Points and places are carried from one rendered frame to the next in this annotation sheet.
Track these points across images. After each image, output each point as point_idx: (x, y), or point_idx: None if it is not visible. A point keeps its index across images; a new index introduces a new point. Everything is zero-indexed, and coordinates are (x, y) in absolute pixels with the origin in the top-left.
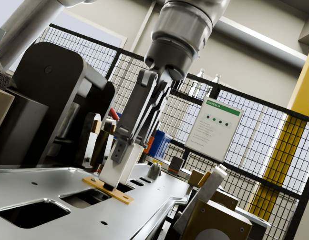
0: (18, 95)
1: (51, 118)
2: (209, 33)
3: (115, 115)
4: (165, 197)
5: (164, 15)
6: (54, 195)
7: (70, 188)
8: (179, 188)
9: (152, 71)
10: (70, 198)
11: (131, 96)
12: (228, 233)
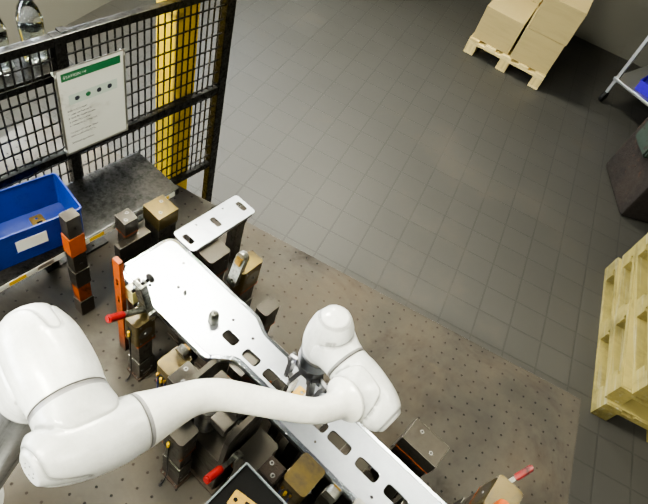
0: (276, 449)
1: (257, 426)
2: None
3: (120, 317)
4: (272, 346)
5: (322, 370)
6: (322, 434)
7: (308, 424)
8: (218, 292)
9: (321, 382)
10: None
11: (319, 395)
12: None
